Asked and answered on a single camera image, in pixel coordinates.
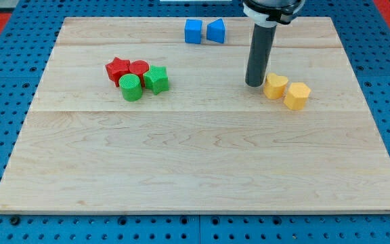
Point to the blue triangular prism block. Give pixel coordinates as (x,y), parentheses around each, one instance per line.
(216,31)

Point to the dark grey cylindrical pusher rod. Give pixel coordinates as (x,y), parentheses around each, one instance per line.
(261,46)

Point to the yellow heart block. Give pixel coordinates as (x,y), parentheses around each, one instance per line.
(274,85)

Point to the green cylinder block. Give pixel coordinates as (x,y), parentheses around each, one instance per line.
(130,86)

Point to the blue cube block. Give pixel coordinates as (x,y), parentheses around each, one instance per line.
(192,31)

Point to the red star block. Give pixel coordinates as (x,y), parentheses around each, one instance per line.
(116,69)

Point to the light wooden board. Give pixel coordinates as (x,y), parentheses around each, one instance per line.
(209,145)

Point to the yellow hexagon block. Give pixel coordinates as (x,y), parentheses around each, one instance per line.
(296,96)

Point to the green star block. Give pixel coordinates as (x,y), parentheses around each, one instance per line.
(156,79)

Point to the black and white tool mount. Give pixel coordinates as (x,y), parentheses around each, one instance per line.
(268,13)

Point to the red cylinder block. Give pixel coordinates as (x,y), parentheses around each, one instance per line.
(138,68)

